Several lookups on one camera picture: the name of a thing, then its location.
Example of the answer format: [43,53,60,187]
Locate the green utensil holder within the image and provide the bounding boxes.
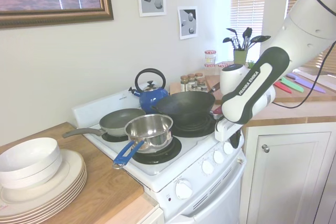
[233,49,247,65]

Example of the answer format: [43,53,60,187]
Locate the cream dinner plate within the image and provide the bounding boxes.
[0,168,87,214]
[0,180,87,222]
[0,173,88,217]
[0,148,85,209]
[0,176,88,219]
[0,165,87,211]

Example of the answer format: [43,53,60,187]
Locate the large black coil burner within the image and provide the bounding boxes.
[171,113,220,138]

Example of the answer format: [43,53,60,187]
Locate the white drawer cabinet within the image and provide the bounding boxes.
[143,202,165,224]

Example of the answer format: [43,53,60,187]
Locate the black kitchen utensil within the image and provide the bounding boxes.
[246,35,271,51]
[226,27,240,51]
[241,27,253,51]
[222,37,238,51]

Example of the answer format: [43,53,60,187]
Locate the geometric solids print three shapes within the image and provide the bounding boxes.
[177,5,198,40]

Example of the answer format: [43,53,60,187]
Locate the white door cabinet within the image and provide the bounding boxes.
[240,123,336,224]

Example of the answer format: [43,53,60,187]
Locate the white oven door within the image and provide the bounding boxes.
[167,155,244,224]

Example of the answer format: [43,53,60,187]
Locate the wooden cutting board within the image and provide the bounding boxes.
[204,71,336,103]

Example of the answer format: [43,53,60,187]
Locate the blue kettle black handle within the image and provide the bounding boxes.
[128,68,169,113]

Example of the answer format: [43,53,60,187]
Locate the white bowl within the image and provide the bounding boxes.
[0,136,63,182]
[0,155,63,190]

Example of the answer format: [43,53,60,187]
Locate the white burner knob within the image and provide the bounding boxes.
[213,151,225,164]
[223,142,235,155]
[201,160,214,175]

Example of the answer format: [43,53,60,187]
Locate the steel saucepan blue handle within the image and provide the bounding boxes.
[112,113,174,170]

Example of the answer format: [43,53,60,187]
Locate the white electric stove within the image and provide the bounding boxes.
[71,87,247,224]

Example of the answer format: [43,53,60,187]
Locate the red knife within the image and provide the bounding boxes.
[272,81,292,94]

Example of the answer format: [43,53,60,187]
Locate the purple knife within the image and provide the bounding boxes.
[292,71,327,94]

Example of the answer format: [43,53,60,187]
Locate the large white oven knob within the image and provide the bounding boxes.
[175,178,193,200]

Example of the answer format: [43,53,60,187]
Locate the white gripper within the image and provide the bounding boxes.
[214,118,244,149]

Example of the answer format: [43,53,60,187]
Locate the black wok wooden handle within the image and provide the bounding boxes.
[150,81,222,124]

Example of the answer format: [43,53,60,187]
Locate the grey frying pan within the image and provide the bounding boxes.
[62,108,147,138]

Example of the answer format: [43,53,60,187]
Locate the black coil stove burner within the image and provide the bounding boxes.
[131,135,183,164]
[101,131,130,143]

